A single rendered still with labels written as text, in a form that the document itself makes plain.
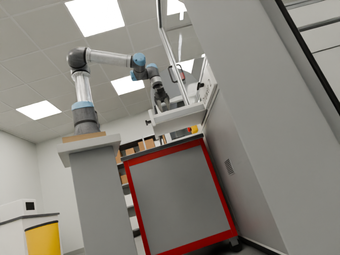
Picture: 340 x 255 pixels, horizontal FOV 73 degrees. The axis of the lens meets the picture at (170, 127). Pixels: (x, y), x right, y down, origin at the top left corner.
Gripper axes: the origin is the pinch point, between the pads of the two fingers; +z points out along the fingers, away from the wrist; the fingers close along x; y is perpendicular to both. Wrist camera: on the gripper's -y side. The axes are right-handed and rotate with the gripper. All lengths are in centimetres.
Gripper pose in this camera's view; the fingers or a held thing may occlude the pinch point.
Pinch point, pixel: (165, 110)
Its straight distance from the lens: 149.2
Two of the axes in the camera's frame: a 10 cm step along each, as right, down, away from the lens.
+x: -9.6, 2.7, -0.8
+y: 0.0, 3.0, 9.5
